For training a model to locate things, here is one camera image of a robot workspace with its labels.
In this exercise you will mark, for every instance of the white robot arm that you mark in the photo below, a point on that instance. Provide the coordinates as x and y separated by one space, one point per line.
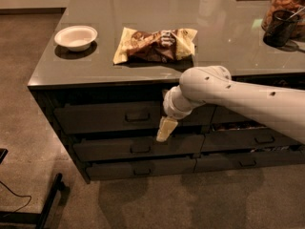
281 109

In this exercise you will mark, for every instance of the yellow brown snack bag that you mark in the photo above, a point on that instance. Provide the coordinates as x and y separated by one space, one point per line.
159 46

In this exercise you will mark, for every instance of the dark cabinet counter unit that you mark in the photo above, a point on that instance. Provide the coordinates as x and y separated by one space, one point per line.
229 34

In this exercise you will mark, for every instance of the black mesh cup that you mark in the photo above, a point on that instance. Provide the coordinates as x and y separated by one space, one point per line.
280 28

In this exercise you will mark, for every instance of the glass jar of snacks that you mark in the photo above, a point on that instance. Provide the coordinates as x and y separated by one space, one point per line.
293 6

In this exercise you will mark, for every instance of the black metal stand base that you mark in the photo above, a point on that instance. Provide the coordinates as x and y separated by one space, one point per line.
38 220

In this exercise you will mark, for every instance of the white paper bowl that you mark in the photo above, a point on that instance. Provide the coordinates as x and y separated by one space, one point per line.
76 38

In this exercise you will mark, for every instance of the white gripper wrist block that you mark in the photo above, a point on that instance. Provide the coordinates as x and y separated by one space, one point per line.
171 106

